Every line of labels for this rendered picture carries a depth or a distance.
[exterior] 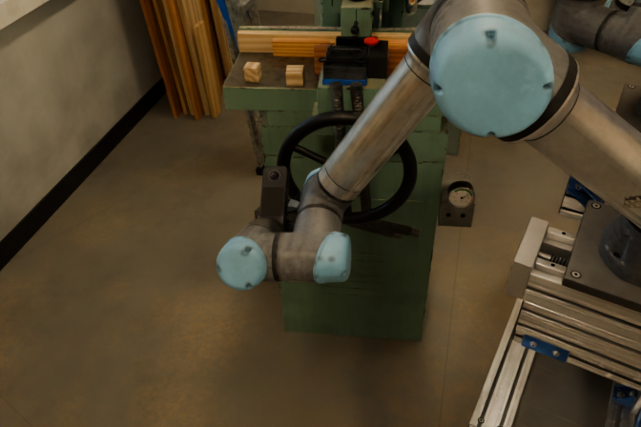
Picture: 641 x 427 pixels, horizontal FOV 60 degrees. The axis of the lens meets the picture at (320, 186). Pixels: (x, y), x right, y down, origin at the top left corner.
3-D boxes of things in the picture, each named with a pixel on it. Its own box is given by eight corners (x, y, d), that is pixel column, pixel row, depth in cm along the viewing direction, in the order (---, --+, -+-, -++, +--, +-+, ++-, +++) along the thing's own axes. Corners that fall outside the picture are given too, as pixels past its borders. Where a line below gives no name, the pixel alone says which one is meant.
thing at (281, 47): (273, 56, 138) (271, 41, 135) (275, 52, 139) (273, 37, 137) (525, 62, 131) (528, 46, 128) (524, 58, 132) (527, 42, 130)
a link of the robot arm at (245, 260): (269, 294, 81) (213, 294, 82) (286, 270, 91) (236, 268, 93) (266, 242, 79) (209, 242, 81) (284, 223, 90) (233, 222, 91)
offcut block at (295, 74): (304, 78, 128) (303, 65, 126) (303, 86, 126) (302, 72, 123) (288, 78, 129) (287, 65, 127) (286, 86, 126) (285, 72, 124)
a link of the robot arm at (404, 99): (465, -69, 70) (287, 180, 100) (471, -40, 62) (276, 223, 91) (536, -19, 73) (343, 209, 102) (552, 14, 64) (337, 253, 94)
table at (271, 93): (214, 132, 123) (209, 109, 119) (244, 67, 147) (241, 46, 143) (496, 143, 117) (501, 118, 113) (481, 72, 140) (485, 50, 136)
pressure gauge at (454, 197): (445, 213, 134) (449, 187, 129) (444, 203, 137) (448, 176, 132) (472, 214, 134) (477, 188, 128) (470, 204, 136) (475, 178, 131)
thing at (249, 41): (238, 51, 140) (237, 33, 137) (240, 49, 142) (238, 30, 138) (485, 57, 133) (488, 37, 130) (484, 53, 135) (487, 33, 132)
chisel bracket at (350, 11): (341, 43, 129) (340, 7, 124) (345, 18, 140) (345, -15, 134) (373, 44, 128) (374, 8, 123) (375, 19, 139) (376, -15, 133)
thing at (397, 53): (315, 73, 130) (313, 47, 126) (315, 71, 131) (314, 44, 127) (422, 76, 127) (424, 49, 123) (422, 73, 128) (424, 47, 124)
